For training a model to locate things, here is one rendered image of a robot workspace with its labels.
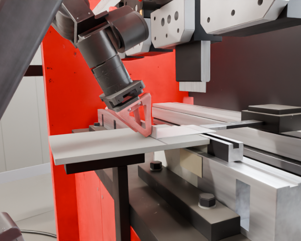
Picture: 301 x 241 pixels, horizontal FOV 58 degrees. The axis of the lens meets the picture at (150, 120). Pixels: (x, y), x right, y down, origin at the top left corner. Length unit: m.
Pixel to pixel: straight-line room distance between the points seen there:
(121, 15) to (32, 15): 0.27
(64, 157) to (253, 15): 0.32
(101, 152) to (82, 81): 0.95
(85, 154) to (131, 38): 0.22
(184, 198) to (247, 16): 0.30
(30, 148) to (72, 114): 2.17
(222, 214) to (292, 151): 0.31
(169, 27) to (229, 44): 0.74
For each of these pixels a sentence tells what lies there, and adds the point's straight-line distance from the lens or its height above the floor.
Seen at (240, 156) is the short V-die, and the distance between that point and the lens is 0.48.
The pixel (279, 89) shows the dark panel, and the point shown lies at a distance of 1.07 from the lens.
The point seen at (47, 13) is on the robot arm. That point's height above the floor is 1.17.
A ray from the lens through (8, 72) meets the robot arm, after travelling 0.28.
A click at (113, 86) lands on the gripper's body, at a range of 0.48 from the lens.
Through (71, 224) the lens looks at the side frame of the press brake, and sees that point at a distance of 1.52.
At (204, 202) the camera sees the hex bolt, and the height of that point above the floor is 0.92.
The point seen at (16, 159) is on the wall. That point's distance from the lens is 3.48.
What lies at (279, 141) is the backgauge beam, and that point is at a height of 0.95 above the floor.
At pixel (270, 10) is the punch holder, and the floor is 1.18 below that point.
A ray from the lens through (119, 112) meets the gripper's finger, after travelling 0.46.
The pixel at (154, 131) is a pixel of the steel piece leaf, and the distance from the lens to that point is 0.50.
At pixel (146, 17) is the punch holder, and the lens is 0.71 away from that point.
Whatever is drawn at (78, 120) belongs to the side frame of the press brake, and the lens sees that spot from 1.36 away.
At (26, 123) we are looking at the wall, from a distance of 3.43.
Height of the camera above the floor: 1.11
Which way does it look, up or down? 9 degrees down
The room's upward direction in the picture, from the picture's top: 1 degrees counter-clockwise
